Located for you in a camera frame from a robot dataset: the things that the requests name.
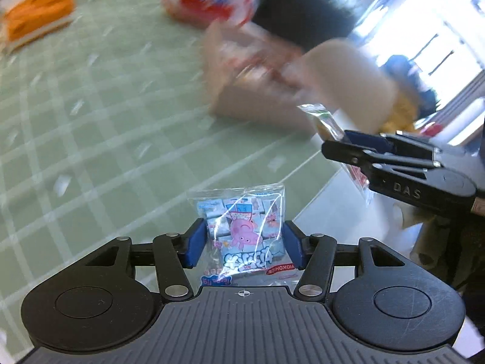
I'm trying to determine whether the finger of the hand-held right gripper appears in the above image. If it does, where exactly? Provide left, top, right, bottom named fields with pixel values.
left=321, top=140, right=442, bottom=175
left=343, top=130, right=434, bottom=160

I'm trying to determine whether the person's right forearm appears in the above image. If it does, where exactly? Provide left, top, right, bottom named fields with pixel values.
left=413, top=212, right=485, bottom=304

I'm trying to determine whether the orange tissue pack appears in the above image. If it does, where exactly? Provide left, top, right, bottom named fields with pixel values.
left=0, top=0, right=74, bottom=52

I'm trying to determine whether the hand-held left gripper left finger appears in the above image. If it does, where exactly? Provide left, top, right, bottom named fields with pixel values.
left=86, top=218, right=208, bottom=300

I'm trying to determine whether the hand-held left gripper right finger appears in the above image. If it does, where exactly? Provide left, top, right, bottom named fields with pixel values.
left=283, top=220, right=402, bottom=301

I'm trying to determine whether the dark blue cloth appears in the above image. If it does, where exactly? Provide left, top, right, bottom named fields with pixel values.
left=383, top=55, right=440, bottom=118

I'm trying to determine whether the pink cardboard box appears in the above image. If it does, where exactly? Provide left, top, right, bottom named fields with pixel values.
left=201, top=21, right=323, bottom=133

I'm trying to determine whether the yellow cloth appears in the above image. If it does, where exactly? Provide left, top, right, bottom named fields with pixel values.
left=379, top=95, right=421, bottom=133

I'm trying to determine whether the clear snack packet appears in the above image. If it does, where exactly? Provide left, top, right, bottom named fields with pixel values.
left=297, top=104, right=376, bottom=205

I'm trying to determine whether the pink blue candy bag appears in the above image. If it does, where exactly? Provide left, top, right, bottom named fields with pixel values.
left=186, top=184, right=304, bottom=289

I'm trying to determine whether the green checkered tablecloth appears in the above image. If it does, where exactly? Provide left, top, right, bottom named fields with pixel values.
left=0, top=0, right=342, bottom=349

